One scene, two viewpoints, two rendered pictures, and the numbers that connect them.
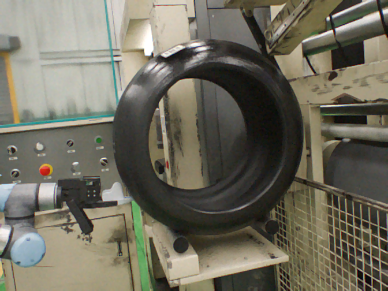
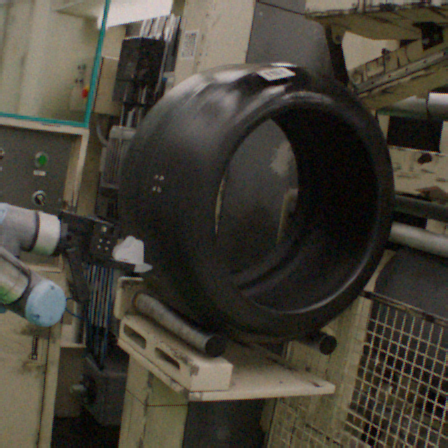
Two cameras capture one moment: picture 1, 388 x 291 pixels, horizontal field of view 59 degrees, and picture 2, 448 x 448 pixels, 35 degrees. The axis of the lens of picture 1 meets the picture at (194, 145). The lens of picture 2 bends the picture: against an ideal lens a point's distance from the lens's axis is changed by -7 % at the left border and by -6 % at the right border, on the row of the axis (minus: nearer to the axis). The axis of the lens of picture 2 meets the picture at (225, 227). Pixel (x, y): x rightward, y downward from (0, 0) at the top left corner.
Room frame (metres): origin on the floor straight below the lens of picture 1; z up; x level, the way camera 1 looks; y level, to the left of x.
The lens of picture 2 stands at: (-0.40, 0.51, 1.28)
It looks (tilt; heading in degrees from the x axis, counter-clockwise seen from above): 6 degrees down; 342
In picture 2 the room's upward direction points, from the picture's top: 9 degrees clockwise
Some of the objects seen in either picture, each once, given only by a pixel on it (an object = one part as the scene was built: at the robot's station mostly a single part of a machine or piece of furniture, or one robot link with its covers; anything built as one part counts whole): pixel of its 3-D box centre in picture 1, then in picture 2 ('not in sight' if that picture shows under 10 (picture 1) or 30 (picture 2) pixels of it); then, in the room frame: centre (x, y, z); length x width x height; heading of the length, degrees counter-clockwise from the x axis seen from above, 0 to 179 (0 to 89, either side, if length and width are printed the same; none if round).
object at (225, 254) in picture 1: (213, 247); (223, 366); (1.13, -0.03, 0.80); 0.37 x 0.36 x 0.02; 104
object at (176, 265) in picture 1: (171, 244); (170, 350); (1.09, 0.11, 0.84); 0.36 x 0.09 x 0.06; 14
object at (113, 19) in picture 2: (153, 41); (136, 14); (1.97, 0.17, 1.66); 0.60 x 0.03 x 0.03; 14
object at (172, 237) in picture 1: (170, 226); (176, 322); (1.09, 0.10, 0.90); 0.35 x 0.05 x 0.05; 14
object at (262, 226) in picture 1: (249, 211); (284, 324); (1.16, -0.17, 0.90); 0.35 x 0.05 x 0.05; 14
